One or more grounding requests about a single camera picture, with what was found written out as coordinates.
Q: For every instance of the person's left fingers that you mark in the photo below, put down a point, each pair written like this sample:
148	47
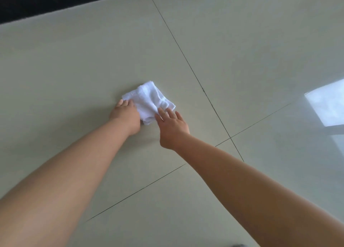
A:
126	103

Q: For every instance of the person's right hand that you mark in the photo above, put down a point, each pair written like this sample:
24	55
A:
172	131

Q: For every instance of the white cloth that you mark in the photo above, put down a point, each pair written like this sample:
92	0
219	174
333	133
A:
150	98

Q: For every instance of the person's left forearm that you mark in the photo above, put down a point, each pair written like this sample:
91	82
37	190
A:
67	179

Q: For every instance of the person's right middle finger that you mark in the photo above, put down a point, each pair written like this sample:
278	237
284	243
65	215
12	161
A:
172	113

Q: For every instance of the person's left hand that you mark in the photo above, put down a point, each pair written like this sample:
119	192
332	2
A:
125	116

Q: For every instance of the person's right forearm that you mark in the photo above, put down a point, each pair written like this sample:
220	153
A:
255	195

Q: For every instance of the person's right thumb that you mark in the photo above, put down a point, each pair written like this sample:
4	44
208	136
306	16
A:
158	118

